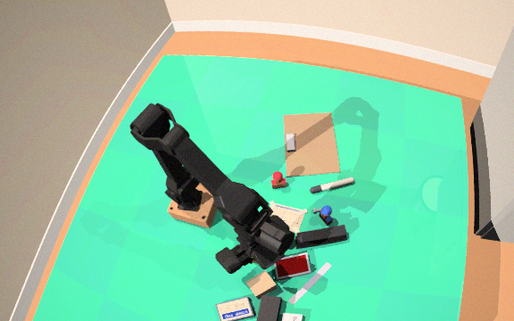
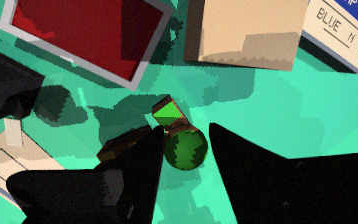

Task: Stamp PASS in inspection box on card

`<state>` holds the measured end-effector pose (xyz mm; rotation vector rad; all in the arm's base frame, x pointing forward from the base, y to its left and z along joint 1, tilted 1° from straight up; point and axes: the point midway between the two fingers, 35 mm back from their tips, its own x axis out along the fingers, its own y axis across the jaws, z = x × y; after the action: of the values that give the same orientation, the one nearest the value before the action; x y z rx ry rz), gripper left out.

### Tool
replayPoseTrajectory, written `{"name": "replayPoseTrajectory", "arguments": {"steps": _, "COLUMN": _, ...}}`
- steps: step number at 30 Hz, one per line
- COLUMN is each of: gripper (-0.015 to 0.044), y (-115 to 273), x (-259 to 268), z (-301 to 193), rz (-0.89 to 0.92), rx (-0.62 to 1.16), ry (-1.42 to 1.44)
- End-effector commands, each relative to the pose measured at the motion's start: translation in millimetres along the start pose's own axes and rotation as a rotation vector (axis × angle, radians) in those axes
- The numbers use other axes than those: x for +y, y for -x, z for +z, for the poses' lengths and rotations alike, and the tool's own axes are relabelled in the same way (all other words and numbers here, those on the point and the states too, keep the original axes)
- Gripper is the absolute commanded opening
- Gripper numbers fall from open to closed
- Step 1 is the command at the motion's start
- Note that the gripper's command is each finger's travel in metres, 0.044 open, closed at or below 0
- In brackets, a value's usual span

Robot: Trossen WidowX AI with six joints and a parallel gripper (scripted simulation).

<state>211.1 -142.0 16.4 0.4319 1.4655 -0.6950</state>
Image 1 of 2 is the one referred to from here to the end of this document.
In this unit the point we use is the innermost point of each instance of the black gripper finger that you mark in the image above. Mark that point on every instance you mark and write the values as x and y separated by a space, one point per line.
248 261

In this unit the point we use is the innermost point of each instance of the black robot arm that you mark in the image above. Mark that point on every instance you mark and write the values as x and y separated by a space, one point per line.
239 204

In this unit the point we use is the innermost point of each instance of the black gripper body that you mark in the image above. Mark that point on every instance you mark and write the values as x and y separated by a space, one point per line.
232 262

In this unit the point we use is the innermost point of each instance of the light grey flat bar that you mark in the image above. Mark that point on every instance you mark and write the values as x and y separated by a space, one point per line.
310 283

